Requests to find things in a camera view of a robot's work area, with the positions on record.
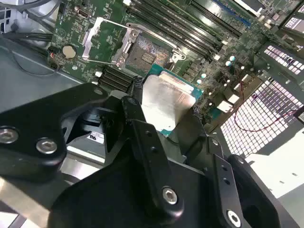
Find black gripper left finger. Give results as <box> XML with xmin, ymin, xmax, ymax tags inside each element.
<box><xmin>0</xmin><ymin>76</ymin><xmax>185</xmax><ymax>220</ymax></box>

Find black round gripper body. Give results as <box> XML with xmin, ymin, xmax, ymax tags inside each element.
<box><xmin>51</xmin><ymin>142</ymin><xmax>219</xmax><ymax>228</ymax></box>

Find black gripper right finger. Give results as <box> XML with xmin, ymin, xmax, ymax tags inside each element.
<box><xmin>174</xmin><ymin>109</ymin><xmax>297</xmax><ymax>228</ymax></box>

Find silver topped CPU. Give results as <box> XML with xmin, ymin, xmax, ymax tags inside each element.
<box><xmin>140</xmin><ymin>63</ymin><xmax>205</xmax><ymax>137</ymax></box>

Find metal socket cover frame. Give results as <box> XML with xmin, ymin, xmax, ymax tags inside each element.
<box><xmin>81</xmin><ymin>17</ymin><xmax>141</xmax><ymax>68</ymax></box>

